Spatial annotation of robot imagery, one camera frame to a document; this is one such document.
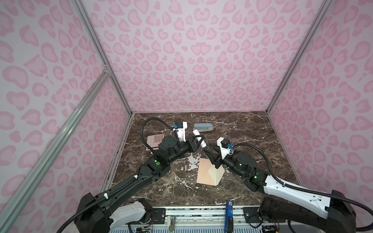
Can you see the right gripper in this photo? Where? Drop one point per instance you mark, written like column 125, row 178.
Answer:
column 215, row 157

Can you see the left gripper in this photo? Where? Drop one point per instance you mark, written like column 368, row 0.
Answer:
column 192, row 144

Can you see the white glue stick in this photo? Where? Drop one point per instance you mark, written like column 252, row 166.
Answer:
column 199, row 138

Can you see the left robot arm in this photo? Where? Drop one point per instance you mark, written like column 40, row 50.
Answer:
column 94, row 212

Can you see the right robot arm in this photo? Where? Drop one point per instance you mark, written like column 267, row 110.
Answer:
column 329, row 212

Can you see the pink calculator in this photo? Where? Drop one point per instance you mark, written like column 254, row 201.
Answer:
column 154, row 141

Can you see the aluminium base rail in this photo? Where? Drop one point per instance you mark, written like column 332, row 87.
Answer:
column 200, row 219

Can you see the blue tool on rail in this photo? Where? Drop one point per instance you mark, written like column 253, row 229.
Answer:
column 228, row 220

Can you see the beige tape piece on rail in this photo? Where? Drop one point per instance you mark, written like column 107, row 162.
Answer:
column 171, row 221

